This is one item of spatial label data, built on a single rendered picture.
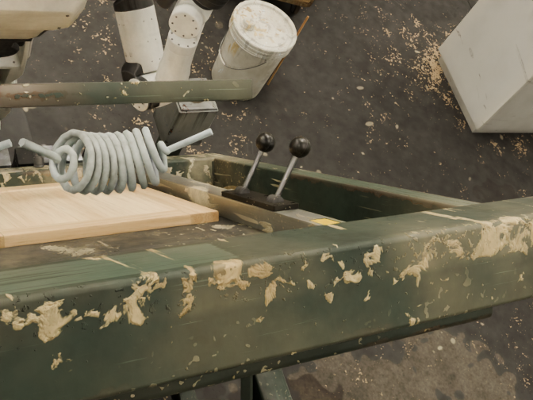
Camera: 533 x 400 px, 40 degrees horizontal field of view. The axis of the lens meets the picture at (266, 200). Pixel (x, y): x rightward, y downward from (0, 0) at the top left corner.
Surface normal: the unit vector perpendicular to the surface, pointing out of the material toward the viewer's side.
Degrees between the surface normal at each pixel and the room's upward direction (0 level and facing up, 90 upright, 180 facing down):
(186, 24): 86
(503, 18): 90
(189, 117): 90
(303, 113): 0
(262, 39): 0
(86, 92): 39
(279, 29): 0
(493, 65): 90
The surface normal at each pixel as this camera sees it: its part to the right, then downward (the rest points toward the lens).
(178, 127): 0.33, 0.85
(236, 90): 0.50, 0.14
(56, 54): 0.38, -0.51
